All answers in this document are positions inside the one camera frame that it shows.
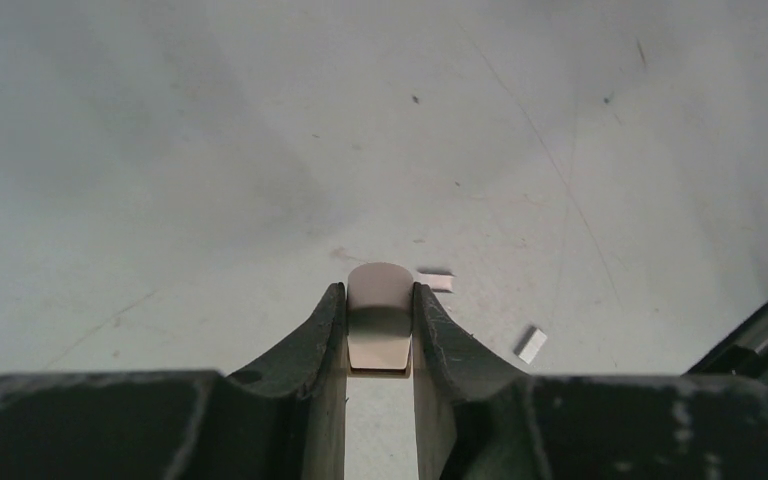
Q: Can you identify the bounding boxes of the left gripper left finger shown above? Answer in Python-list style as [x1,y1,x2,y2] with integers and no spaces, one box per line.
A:
[0,283,347,479]

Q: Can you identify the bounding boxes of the grey staple strip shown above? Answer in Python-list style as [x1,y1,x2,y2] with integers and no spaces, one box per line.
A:
[417,271,455,293]
[515,326,548,364]

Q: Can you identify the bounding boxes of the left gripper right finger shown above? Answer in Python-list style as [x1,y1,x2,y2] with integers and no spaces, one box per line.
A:
[412,284,768,479]

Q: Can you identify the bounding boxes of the beige brown mini stapler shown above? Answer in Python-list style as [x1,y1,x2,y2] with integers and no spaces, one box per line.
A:
[347,262,414,378]

